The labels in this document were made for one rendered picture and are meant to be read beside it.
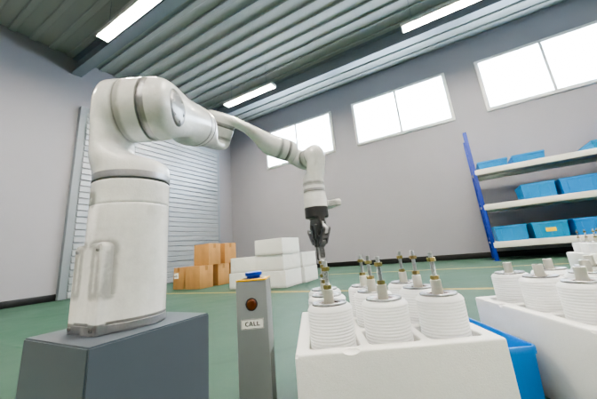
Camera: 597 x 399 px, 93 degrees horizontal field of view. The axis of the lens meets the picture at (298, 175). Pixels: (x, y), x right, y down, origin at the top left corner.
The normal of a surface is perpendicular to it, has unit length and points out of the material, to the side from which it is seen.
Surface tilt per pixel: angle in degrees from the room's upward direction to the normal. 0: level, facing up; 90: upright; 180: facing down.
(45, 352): 90
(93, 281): 90
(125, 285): 90
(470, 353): 90
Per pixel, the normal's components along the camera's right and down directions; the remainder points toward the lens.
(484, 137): -0.51, -0.18
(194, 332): 0.86, -0.21
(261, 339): -0.04, -0.25
